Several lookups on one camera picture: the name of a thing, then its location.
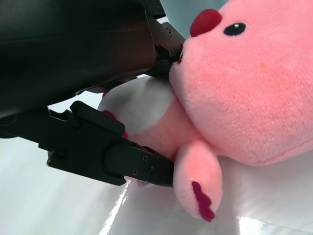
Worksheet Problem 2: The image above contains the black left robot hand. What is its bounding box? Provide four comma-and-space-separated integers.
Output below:
0, 0, 186, 189

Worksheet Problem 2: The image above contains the pink plush beaver doll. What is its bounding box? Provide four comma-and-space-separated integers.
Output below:
97, 0, 313, 222

